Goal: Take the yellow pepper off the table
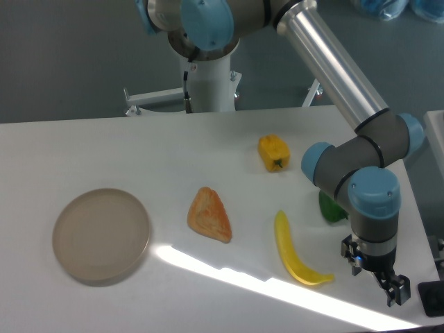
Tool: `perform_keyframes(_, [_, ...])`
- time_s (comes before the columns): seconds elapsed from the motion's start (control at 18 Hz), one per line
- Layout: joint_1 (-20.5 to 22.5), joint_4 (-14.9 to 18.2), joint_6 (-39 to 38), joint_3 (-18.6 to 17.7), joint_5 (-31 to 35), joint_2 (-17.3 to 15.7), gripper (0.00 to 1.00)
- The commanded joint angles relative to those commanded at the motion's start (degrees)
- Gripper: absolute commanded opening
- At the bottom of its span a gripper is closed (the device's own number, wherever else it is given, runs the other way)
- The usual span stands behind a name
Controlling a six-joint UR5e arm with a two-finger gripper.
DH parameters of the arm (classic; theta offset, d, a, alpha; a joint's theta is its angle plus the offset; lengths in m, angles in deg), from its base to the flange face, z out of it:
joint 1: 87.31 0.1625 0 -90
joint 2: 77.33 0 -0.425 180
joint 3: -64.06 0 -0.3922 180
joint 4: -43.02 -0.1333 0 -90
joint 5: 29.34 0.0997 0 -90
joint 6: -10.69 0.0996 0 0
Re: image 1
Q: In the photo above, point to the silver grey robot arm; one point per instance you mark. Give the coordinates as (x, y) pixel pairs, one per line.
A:
(355, 174)

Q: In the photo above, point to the green bell pepper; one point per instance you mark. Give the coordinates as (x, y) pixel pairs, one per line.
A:
(330, 210)

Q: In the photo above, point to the long yellow chili pepper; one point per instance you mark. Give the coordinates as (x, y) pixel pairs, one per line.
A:
(289, 257)

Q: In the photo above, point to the orange triangular pastry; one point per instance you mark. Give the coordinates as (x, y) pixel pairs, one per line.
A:
(207, 216)

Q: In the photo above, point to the black device at table edge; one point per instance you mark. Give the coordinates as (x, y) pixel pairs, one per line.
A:
(431, 295)

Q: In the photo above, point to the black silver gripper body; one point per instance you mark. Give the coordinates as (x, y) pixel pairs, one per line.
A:
(362, 255)

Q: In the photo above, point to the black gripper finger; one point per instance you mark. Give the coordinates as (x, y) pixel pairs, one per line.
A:
(384, 279)
(398, 290)

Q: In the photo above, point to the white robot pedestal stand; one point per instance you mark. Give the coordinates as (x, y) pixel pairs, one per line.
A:
(257, 72)

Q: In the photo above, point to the beige round plate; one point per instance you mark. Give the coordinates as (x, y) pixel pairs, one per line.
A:
(101, 237)

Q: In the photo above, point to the blue plastic bag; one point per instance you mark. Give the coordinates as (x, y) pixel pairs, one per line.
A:
(431, 11)

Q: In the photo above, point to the yellow bell pepper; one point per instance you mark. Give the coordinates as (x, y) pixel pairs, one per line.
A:
(274, 152)

